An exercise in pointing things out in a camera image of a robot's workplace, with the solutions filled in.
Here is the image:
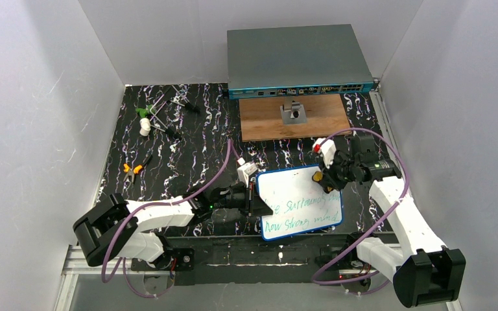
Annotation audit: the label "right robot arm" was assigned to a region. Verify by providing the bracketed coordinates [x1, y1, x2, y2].
[312, 134, 466, 308]

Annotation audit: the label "green plastic piece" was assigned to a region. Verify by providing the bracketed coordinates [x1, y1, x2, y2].
[136, 105, 153, 119]

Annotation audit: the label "aluminium frame rail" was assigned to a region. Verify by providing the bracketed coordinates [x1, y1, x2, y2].
[53, 242, 465, 311]

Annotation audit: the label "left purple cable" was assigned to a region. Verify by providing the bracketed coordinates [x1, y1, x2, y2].
[101, 138, 239, 299]

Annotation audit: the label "orange handled pliers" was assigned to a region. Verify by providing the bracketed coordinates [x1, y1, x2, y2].
[123, 155, 153, 183]

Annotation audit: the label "wooden board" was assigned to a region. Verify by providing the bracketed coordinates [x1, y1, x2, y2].
[239, 94, 350, 142]

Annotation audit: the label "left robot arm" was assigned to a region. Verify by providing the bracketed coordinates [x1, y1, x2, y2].
[73, 182, 274, 267]

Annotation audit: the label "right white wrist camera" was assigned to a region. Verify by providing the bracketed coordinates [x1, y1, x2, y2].
[313, 138, 337, 168]

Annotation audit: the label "grey network switch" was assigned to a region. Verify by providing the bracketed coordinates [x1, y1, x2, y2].
[227, 24, 377, 99]

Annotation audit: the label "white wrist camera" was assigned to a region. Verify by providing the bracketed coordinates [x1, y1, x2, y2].
[236, 157, 258, 187]
[313, 138, 337, 168]

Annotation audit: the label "grey metal bracket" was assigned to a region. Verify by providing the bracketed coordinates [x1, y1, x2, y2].
[280, 98, 307, 125]

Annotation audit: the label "blue framed whiteboard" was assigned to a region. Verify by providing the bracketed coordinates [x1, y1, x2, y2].
[256, 165, 344, 241]

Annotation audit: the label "white plastic pipe piece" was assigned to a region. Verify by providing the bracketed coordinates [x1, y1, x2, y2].
[139, 118, 152, 137]

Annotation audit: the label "yellow bone-shaped eraser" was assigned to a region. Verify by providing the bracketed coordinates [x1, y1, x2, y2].
[312, 171, 324, 184]

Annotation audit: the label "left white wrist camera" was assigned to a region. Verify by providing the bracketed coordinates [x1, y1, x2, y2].
[236, 157, 258, 187]

